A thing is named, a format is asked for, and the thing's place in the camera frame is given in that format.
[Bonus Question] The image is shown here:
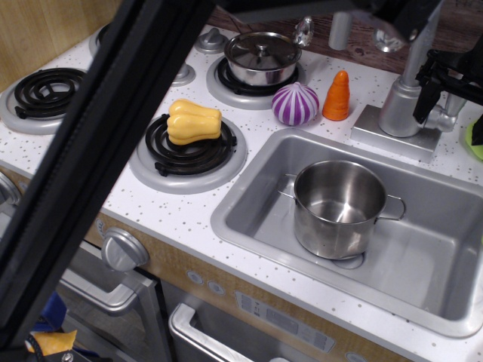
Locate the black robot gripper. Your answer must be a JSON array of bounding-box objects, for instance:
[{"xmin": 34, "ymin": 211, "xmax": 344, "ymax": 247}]
[{"xmin": 413, "ymin": 38, "xmax": 482, "ymax": 124}]

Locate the silver faucet lever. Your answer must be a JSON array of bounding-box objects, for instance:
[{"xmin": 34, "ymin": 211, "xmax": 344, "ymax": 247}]
[{"xmin": 423, "ymin": 94, "xmax": 466, "ymax": 133}]

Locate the green object at edge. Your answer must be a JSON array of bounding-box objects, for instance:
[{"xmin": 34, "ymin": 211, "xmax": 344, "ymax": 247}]
[{"xmin": 464, "ymin": 121, "xmax": 483, "ymax": 162}]

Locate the clear faucet knob right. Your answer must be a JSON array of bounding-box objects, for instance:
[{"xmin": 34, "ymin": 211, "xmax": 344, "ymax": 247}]
[{"xmin": 373, "ymin": 29, "xmax": 405, "ymax": 54}]

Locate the clear faucet knob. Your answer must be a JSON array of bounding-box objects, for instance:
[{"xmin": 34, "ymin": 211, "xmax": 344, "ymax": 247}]
[
  {"xmin": 292, "ymin": 16, "xmax": 314, "ymax": 48},
  {"xmin": 373, "ymin": 29, "xmax": 405, "ymax": 54}
]

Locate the silver toy faucet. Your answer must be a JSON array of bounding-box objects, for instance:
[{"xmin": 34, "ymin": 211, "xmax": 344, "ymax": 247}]
[{"xmin": 351, "ymin": 4, "xmax": 444, "ymax": 163}]

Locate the orange toy carrot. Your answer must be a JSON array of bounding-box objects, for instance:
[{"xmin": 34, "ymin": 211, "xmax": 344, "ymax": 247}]
[{"xmin": 322, "ymin": 70, "xmax": 350, "ymax": 121}]

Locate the clear faucet knob left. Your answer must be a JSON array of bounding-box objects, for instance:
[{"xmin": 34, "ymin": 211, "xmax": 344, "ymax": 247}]
[{"xmin": 292, "ymin": 16, "xmax": 314, "ymax": 48}]

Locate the purple striped toy onion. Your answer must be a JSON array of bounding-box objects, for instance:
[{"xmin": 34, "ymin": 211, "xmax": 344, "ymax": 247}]
[{"xmin": 272, "ymin": 82, "xmax": 320, "ymax": 126}]

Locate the steel pot in sink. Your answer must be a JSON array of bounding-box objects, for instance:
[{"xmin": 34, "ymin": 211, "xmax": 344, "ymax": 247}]
[{"xmin": 278, "ymin": 160, "xmax": 407, "ymax": 260}]

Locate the grey toy sink basin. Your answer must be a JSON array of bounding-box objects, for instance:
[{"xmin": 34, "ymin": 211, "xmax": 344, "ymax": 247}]
[{"xmin": 211, "ymin": 130, "xmax": 482, "ymax": 337}]

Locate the lidded steel pot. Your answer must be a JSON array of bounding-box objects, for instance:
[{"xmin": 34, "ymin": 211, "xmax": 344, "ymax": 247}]
[{"xmin": 224, "ymin": 32, "xmax": 301, "ymax": 87}]

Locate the rear right black burner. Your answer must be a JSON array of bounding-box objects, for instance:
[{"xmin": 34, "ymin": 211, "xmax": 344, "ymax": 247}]
[{"xmin": 206, "ymin": 57, "xmax": 306, "ymax": 110}]

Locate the black burner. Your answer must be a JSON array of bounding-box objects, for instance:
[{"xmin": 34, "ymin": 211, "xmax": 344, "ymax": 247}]
[
  {"xmin": 1, "ymin": 67, "xmax": 85, "ymax": 135},
  {"xmin": 206, "ymin": 57, "xmax": 306, "ymax": 110},
  {"xmin": 129, "ymin": 115, "xmax": 247, "ymax": 195}
]

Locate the silver knob rear counter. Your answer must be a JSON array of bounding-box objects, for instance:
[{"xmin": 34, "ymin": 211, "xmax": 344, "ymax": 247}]
[{"xmin": 194, "ymin": 28, "xmax": 228, "ymax": 54}]

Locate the silver knob counter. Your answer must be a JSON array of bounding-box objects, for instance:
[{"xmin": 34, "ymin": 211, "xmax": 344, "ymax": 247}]
[
  {"xmin": 194, "ymin": 28, "xmax": 228, "ymax": 54},
  {"xmin": 172, "ymin": 63, "xmax": 195, "ymax": 87}
]

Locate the silver knob middle counter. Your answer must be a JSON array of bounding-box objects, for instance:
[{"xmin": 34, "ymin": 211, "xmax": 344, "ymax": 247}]
[{"xmin": 172, "ymin": 63, "xmax": 195, "ymax": 87}]

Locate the yellow toy butternut squash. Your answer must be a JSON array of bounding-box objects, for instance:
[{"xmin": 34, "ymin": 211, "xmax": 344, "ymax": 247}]
[{"xmin": 167, "ymin": 99, "xmax": 222, "ymax": 146}]

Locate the front right black burner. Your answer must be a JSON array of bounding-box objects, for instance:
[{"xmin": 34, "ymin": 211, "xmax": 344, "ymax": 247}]
[{"xmin": 129, "ymin": 115, "xmax": 247, "ymax": 195}]

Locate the grey control panel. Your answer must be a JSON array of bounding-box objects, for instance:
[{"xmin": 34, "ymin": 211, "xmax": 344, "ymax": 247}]
[{"xmin": 235, "ymin": 290, "xmax": 336, "ymax": 354}]

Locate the silver stove knob front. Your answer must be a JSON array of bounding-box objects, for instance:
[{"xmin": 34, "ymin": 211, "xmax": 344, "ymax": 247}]
[{"xmin": 101, "ymin": 227, "xmax": 149, "ymax": 272}]

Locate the front left black burner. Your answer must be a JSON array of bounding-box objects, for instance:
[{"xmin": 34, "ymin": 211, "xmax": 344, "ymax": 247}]
[{"xmin": 1, "ymin": 67, "xmax": 85, "ymax": 135}]

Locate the silver knob far left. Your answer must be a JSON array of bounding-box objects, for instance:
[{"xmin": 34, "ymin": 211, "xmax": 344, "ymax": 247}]
[{"xmin": 0, "ymin": 173, "xmax": 21, "ymax": 205}]

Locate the yellow and blue cloth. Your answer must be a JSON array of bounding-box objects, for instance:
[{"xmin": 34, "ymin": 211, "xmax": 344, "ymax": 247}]
[{"xmin": 25, "ymin": 292, "xmax": 77, "ymax": 360}]

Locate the silver dishwasher door handle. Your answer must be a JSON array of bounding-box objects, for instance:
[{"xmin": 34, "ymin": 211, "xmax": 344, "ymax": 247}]
[{"xmin": 168, "ymin": 302, "xmax": 269, "ymax": 361}]

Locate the silver oven door handle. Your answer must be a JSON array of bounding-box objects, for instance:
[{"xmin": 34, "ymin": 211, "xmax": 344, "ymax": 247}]
[{"xmin": 60, "ymin": 270, "xmax": 154, "ymax": 317}]

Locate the black metal frame bar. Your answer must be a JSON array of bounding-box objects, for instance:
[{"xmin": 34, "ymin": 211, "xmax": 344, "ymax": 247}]
[{"xmin": 1, "ymin": 1, "xmax": 214, "ymax": 355}]

